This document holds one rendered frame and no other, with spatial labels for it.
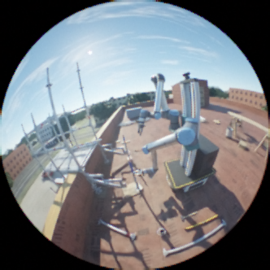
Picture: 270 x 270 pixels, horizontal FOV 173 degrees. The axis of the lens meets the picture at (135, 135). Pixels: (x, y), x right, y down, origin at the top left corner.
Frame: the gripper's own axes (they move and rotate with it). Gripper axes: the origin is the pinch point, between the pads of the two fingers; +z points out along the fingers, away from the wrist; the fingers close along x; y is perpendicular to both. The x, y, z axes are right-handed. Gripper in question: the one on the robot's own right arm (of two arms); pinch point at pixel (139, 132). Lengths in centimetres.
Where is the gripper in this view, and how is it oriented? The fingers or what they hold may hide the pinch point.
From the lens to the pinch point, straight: 128.2
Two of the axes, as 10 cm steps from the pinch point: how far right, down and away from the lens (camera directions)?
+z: -1.9, 9.5, 2.4
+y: 9.7, 1.5, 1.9
